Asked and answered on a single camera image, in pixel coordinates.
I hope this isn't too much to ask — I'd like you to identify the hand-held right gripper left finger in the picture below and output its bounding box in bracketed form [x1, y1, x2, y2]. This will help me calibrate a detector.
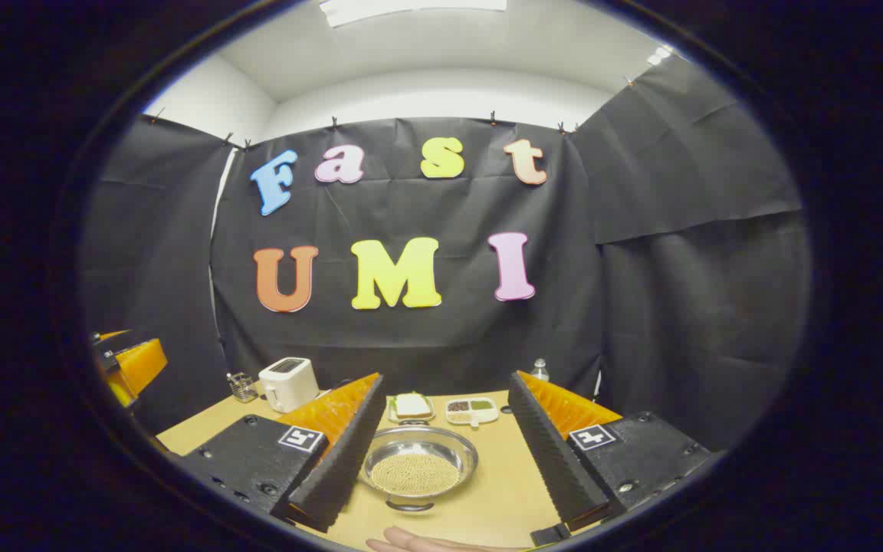
[181, 373, 386, 534]

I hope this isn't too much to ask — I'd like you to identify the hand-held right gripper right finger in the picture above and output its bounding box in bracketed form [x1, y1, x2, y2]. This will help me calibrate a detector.
[508, 371, 715, 547]

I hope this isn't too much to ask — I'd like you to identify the steel pot with soybeans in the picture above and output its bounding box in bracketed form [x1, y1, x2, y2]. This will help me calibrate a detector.
[357, 418, 481, 513]

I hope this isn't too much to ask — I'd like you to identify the small plate under sandwich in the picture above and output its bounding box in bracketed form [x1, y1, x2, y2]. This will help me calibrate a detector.
[386, 393, 436, 424]

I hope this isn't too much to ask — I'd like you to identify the white divided dish with grains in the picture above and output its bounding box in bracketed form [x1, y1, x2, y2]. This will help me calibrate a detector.
[445, 396, 501, 427]

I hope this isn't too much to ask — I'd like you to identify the white toaster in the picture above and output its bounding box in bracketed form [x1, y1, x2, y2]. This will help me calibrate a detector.
[258, 357, 320, 414]

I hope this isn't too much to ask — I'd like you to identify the large ceiling light panel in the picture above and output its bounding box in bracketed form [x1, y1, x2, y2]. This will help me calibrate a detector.
[319, 0, 507, 28]

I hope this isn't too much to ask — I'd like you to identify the wire mesh utensil holder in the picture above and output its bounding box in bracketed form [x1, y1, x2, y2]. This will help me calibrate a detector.
[227, 372, 259, 403]

